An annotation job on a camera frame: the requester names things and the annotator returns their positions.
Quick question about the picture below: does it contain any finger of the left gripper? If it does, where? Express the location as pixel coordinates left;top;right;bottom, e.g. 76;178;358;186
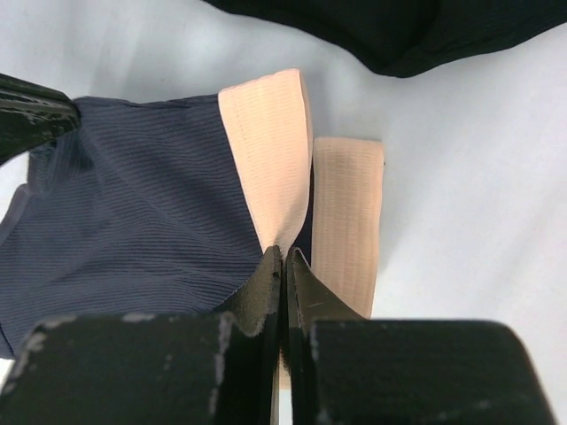
0;74;81;162

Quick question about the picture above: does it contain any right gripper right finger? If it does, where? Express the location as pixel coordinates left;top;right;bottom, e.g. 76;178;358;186
285;249;555;425

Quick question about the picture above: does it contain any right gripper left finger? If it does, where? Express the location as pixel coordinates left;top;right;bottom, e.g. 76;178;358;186
1;246;283;424

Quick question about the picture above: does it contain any navy blue underwear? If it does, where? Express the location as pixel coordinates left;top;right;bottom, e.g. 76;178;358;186
1;69;384;359

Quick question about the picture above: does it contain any black underwear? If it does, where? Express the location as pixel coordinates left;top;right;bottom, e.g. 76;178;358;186
212;0;566;78

